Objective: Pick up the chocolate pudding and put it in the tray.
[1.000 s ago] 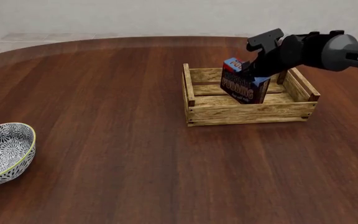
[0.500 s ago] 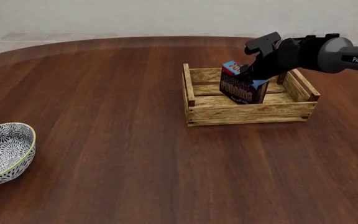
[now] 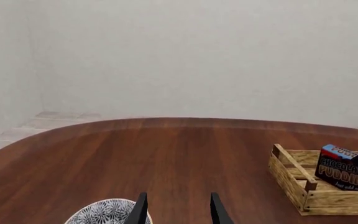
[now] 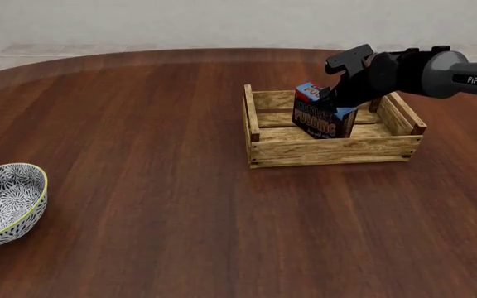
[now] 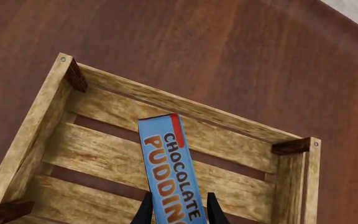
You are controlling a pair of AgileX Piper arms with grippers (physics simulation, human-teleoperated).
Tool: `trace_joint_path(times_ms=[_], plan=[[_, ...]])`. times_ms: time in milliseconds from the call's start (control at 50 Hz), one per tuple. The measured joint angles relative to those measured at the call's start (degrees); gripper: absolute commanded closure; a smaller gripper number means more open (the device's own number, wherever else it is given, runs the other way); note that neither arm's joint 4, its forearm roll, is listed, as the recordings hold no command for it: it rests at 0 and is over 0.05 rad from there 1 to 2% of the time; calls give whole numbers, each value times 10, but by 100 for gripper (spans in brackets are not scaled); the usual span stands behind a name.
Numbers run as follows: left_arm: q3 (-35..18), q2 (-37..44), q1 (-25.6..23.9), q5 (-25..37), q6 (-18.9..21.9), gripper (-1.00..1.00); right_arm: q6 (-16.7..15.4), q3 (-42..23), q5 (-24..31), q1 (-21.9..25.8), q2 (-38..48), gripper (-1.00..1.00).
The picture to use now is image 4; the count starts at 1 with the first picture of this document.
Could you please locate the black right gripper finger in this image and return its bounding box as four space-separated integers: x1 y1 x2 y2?
318 87 340 103
330 99 359 111

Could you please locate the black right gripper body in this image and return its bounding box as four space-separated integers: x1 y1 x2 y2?
332 70 388 109

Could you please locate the chocolate pudding box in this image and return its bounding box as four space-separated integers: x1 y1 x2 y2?
291 81 358 141

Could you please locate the wooden slat tray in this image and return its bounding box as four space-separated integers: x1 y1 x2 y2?
242 84 427 170

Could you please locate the black and white patterned bowl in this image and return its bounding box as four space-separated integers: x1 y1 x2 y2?
0 162 50 249

